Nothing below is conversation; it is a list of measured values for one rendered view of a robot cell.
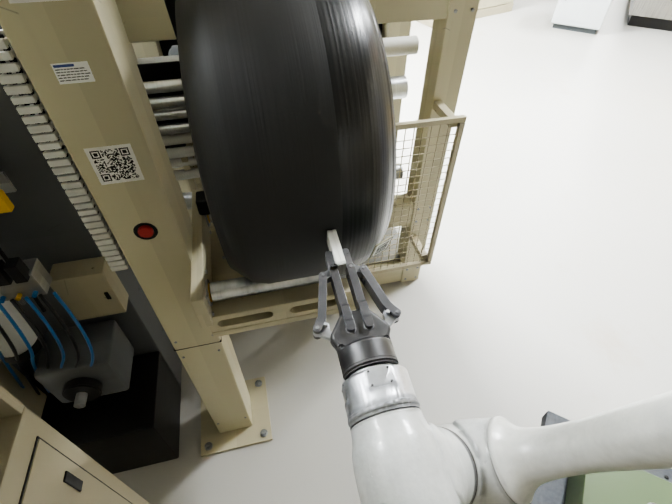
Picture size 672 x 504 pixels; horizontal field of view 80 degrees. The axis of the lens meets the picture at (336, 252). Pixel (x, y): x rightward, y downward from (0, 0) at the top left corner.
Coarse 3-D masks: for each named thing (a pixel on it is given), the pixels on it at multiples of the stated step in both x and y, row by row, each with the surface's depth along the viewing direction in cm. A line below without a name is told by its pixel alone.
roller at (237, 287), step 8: (224, 280) 92; (232, 280) 92; (240, 280) 92; (248, 280) 92; (288, 280) 93; (296, 280) 93; (304, 280) 94; (312, 280) 94; (208, 288) 90; (216, 288) 90; (224, 288) 90; (232, 288) 91; (240, 288) 91; (248, 288) 91; (256, 288) 92; (264, 288) 92; (272, 288) 93; (280, 288) 93; (216, 296) 90; (224, 296) 91; (232, 296) 91; (240, 296) 92
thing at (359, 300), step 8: (352, 264) 61; (352, 272) 60; (352, 280) 59; (352, 288) 59; (360, 288) 59; (352, 296) 60; (360, 296) 58; (360, 304) 57; (368, 312) 56; (368, 320) 55; (368, 328) 55
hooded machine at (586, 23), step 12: (564, 0) 477; (576, 0) 471; (588, 0) 466; (600, 0) 460; (612, 0) 457; (564, 12) 484; (576, 12) 478; (588, 12) 472; (600, 12) 467; (564, 24) 491; (576, 24) 485; (588, 24) 479; (600, 24) 474
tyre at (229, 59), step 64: (192, 0) 57; (256, 0) 56; (320, 0) 57; (192, 64) 55; (256, 64) 54; (320, 64) 55; (384, 64) 61; (192, 128) 57; (256, 128) 55; (320, 128) 56; (384, 128) 60; (256, 192) 58; (320, 192) 60; (384, 192) 65; (256, 256) 66; (320, 256) 70
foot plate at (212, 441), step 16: (256, 384) 170; (256, 400) 166; (208, 416) 161; (256, 416) 161; (208, 432) 157; (224, 432) 157; (240, 432) 157; (256, 432) 157; (208, 448) 152; (224, 448) 153
